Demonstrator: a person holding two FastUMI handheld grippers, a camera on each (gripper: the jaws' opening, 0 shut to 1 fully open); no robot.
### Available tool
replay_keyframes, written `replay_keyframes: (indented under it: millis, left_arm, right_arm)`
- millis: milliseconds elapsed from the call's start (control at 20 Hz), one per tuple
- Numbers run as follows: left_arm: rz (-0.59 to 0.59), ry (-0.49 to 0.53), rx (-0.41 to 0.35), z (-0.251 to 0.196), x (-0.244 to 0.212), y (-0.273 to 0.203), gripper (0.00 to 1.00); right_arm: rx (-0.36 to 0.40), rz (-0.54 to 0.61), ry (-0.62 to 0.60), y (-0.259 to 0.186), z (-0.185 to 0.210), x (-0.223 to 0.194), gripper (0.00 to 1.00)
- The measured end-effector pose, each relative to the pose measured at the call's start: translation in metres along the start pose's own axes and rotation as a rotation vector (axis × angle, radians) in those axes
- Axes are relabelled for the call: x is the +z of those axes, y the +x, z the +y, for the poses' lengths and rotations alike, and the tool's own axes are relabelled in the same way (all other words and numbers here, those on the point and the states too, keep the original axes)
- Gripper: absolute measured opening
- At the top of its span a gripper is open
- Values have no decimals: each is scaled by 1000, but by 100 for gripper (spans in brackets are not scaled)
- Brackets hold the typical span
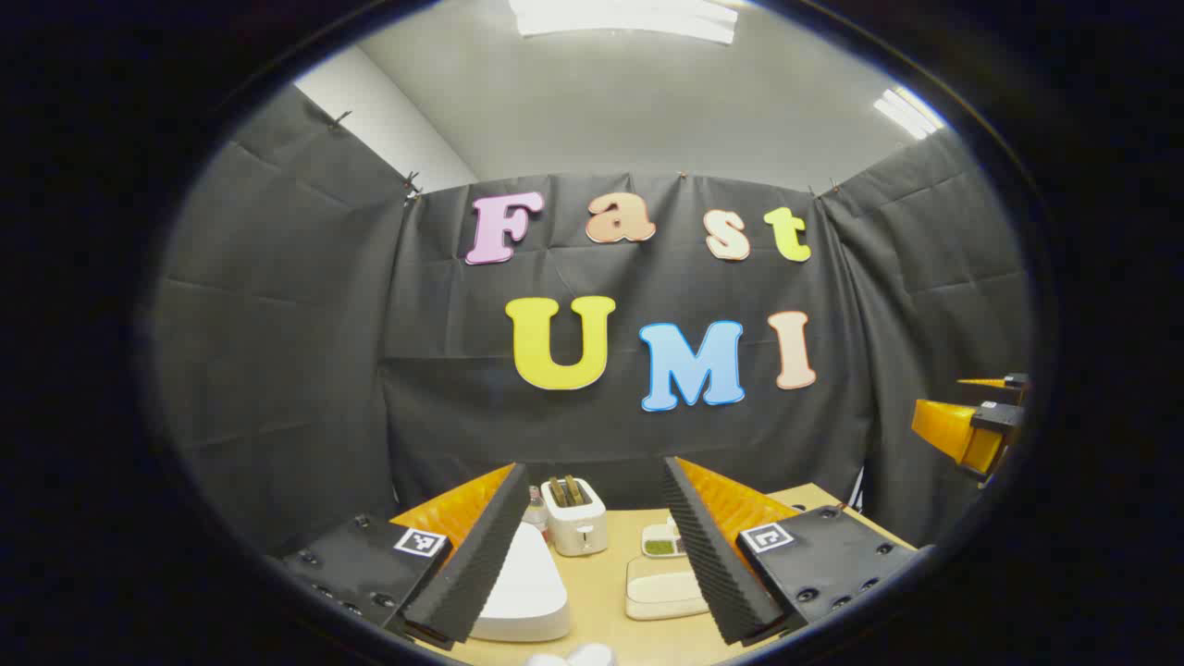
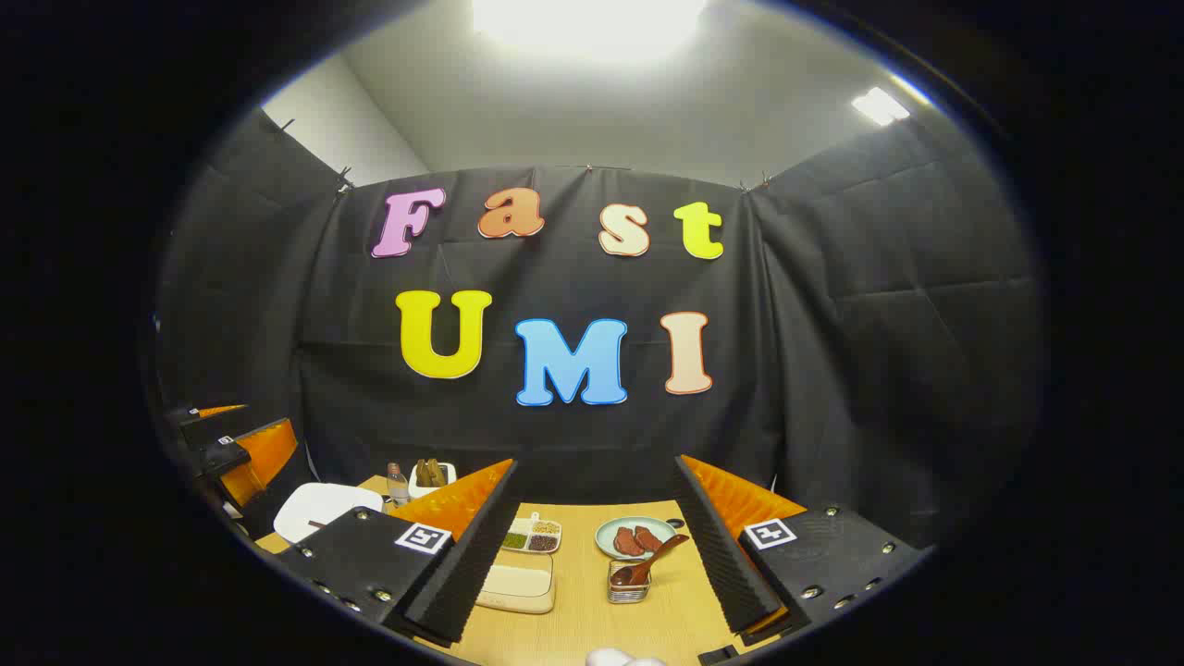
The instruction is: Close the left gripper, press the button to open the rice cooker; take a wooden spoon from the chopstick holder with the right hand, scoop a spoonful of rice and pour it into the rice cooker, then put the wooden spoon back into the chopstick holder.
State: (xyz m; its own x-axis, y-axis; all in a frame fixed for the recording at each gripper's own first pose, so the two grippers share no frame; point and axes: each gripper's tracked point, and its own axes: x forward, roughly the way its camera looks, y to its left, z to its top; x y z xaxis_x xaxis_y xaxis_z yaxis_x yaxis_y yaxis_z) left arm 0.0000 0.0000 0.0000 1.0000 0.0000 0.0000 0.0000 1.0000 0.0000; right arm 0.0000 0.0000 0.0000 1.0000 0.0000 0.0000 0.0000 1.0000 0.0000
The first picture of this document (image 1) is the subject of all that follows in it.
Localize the white rice cooker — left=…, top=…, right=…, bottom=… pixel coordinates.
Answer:
left=470, top=523, right=573, bottom=643

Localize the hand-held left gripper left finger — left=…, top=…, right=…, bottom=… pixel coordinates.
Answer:
left=268, top=462, right=530, bottom=650

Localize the white divided bean dish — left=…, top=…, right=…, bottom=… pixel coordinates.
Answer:
left=641, top=521, right=691, bottom=559

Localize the ceiling light panel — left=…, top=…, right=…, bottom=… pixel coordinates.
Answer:
left=509, top=0, right=741, bottom=43
left=873, top=87, right=946, bottom=141

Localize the cream toaster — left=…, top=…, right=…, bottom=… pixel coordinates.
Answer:
left=541, top=476, right=610, bottom=557

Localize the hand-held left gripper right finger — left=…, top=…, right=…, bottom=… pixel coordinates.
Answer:
left=661, top=456, right=931, bottom=647

